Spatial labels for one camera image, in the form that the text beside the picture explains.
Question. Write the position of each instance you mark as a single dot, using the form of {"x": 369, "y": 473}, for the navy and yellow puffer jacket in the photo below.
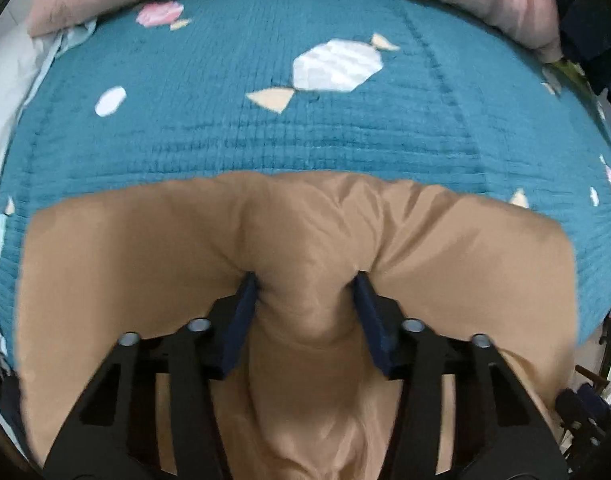
{"x": 590, "y": 20}

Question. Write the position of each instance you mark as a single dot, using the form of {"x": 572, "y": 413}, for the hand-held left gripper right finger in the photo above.
{"x": 373, "y": 320}

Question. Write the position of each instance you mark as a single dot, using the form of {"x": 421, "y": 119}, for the wooden chair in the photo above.
{"x": 585, "y": 410}

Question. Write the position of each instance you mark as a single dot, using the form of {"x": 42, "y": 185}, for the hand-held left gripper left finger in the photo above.
{"x": 243, "y": 320}

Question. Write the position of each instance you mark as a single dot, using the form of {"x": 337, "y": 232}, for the tan button-up jacket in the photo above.
{"x": 310, "y": 230}

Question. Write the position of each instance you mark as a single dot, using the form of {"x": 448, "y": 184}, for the teal candy-print bedspread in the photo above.
{"x": 235, "y": 125}

